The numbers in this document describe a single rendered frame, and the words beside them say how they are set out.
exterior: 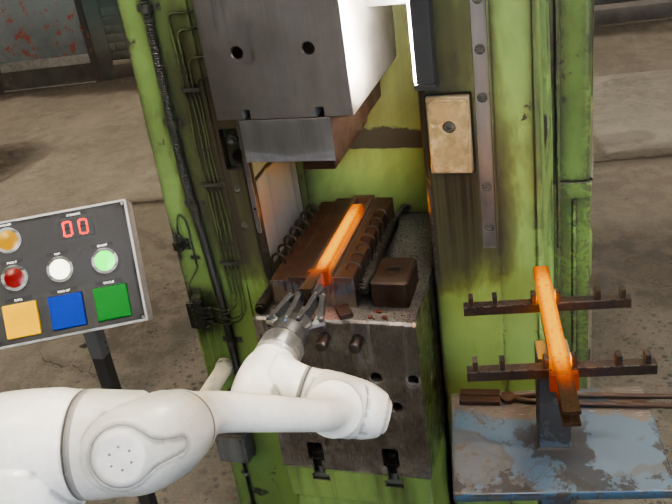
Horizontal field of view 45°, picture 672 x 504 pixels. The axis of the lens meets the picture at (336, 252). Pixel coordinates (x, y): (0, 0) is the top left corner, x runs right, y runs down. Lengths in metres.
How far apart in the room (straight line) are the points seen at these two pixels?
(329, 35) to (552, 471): 0.92
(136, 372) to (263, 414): 2.27
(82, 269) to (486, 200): 0.91
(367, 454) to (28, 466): 1.16
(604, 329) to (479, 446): 1.76
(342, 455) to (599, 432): 0.65
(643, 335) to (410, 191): 1.43
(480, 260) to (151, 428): 1.11
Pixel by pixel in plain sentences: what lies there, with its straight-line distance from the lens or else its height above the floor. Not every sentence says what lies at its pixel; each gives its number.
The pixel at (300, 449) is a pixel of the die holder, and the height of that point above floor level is 0.53.
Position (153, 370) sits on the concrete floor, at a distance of 3.48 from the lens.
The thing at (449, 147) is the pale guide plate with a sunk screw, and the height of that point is 1.25.
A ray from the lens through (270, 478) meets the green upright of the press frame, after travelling 2.50.
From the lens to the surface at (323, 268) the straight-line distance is 1.83.
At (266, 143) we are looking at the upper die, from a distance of 1.72.
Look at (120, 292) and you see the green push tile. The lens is 1.88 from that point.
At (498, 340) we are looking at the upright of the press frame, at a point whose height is 0.74.
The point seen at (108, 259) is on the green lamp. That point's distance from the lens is 1.89.
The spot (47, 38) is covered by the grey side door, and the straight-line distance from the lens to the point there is 8.43.
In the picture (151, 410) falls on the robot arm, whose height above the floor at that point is 1.33.
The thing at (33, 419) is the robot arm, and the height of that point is 1.33.
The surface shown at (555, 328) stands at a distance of 1.52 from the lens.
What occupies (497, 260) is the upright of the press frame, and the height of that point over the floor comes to 0.96.
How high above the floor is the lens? 1.88
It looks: 27 degrees down
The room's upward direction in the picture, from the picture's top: 9 degrees counter-clockwise
